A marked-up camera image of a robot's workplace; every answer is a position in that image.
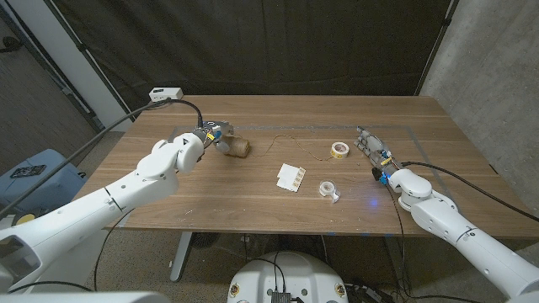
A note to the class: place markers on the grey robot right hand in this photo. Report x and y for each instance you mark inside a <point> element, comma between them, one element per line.
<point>377,151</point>

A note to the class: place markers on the grey table leg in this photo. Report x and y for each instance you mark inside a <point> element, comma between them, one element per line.
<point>393,261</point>
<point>182,256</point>

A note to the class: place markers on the black backdrop stand pole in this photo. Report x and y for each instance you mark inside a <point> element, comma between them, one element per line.
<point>81,47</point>
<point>438,40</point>

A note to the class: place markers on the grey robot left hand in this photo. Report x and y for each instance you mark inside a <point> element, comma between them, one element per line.
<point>219,132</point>

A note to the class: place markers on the clear tape roll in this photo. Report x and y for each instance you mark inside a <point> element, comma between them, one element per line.
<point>324,191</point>

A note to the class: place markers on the black torso connector box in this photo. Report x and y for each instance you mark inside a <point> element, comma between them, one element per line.
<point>281,297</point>

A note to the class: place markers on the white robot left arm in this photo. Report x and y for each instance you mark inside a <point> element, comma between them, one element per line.
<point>84,210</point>

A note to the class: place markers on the black wall hook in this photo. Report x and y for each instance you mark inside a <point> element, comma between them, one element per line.
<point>9,43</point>

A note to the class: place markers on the yellow black shoe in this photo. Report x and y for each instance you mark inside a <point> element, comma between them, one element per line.
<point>25,219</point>

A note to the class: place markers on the white sticker sheet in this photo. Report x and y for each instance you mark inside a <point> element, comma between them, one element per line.
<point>288,177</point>

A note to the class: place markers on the black wall rail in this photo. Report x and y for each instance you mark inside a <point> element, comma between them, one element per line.
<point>65,90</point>

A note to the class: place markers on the white power socket box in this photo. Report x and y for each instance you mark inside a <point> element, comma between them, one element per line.
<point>166,93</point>

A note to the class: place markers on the white yellow sticker roll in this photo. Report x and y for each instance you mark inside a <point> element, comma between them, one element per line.
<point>337,154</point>

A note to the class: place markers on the black flat device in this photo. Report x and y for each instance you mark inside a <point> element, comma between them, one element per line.
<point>28,171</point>

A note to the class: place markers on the brown twine strand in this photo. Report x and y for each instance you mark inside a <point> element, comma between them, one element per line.
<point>320,159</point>

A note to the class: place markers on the black backdrop curtain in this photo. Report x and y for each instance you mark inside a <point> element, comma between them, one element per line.
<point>252,42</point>

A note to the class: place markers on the floor power strip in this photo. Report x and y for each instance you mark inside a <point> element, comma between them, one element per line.
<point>366,292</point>

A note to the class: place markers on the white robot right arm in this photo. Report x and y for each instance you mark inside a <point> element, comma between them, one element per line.
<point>463,231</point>

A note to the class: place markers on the brown twine spool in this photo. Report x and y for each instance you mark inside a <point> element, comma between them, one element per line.
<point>240,147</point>

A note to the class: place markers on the blue chair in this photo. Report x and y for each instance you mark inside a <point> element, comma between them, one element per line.
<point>46,191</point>

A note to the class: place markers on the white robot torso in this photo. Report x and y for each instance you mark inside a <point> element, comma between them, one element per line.
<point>303,273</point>

